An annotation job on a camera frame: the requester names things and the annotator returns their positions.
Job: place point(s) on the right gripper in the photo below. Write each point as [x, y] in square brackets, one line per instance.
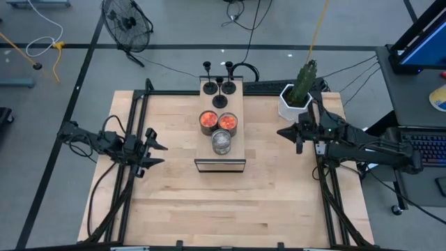
[313, 132]

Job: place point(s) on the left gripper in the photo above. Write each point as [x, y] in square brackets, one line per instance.
[134, 150]

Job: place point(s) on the orange candle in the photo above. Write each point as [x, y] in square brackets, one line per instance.
[208, 119]
[228, 122]

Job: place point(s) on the black candlestick holder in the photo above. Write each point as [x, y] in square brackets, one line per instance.
[220, 101]
[210, 88]
[228, 88]

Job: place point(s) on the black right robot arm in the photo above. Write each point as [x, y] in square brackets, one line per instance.
[376, 153]

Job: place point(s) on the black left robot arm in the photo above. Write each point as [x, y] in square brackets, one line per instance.
[87, 137]

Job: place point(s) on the green artificial cactus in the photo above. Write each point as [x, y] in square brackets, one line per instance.
[304, 82]

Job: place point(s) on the grey desk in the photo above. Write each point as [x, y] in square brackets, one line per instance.
[411, 101]

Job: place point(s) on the black caster wheel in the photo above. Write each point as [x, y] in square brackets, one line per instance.
[396, 210]

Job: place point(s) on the black floor fan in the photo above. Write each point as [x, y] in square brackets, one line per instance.
[129, 23]

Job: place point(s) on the black backlit keyboard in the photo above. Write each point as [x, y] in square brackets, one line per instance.
[432, 150]

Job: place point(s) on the yellow rod with black foot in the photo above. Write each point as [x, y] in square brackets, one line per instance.
[37, 66]

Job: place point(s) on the yellow and blue plate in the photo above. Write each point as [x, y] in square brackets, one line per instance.
[439, 97]

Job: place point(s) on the grey metal base bar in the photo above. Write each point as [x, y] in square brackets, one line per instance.
[17, 83]
[38, 3]

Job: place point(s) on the black computer monitor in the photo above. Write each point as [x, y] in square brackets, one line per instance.
[428, 45]

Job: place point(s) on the wooden shelf with black frame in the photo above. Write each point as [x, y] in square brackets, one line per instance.
[205, 146]

